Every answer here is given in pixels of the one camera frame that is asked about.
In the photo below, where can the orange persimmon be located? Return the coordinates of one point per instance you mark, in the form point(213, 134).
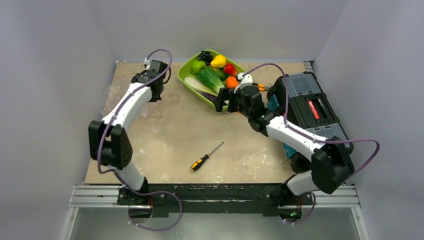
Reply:
point(231, 82)

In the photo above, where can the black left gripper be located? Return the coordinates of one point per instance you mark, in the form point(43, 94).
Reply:
point(155, 98)

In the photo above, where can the aluminium frame rail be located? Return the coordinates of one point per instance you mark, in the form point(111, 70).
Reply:
point(106, 196)

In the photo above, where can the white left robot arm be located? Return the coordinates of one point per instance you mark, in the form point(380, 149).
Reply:
point(109, 143)

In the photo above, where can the green apple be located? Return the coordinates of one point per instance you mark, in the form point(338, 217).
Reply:
point(196, 66)

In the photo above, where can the black toolbox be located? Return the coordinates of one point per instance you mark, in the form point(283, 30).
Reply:
point(308, 105)

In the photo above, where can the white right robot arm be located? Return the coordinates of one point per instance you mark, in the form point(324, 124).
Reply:
point(330, 162)

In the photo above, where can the orange handled pliers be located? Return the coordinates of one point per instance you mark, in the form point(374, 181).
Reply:
point(262, 88)

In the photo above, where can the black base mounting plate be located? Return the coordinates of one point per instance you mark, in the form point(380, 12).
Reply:
point(267, 199)

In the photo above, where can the clear zip bag pink dots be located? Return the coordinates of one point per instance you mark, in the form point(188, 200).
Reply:
point(113, 94)

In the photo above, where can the green mango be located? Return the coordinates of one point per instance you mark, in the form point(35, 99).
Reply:
point(220, 73)

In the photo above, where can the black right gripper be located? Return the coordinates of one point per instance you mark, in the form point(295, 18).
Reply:
point(224, 100)

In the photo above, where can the green bok choy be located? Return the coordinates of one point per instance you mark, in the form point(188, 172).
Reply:
point(211, 79)

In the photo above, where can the black grape bunch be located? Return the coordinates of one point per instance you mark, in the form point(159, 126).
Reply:
point(205, 56)

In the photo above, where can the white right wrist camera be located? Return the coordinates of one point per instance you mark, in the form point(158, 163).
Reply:
point(244, 80)

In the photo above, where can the yellow black screwdriver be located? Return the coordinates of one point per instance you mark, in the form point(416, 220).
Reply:
point(198, 163)

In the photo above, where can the red bell pepper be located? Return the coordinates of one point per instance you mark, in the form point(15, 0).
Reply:
point(230, 69)

